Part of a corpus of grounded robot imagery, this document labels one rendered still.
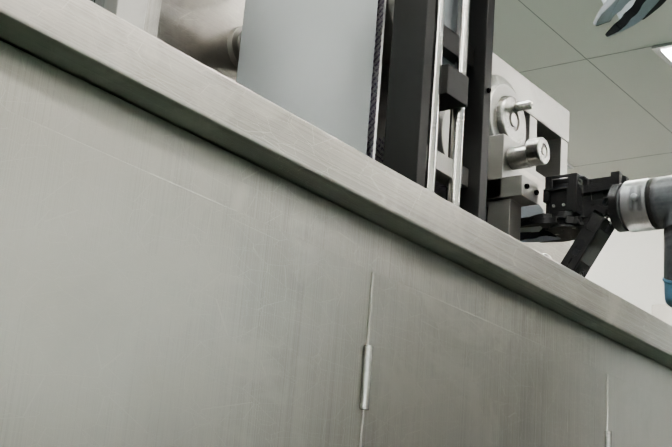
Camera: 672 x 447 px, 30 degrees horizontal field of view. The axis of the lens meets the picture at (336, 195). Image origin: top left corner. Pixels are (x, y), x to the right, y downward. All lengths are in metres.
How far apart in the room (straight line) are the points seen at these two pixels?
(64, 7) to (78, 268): 0.17
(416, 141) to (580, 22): 3.70
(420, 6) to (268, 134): 0.59
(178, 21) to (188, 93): 0.96
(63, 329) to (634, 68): 4.82
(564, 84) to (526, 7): 0.77
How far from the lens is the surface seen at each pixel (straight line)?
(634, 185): 1.83
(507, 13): 5.05
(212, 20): 1.91
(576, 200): 1.85
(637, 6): 1.92
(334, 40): 1.69
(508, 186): 1.81
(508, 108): 1.91
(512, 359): 1.31
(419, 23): 1.51
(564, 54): 5.39
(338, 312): 1.05
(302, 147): 0.99
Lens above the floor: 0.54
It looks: 18 degrees up
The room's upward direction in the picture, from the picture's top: 5 degrees clockwise
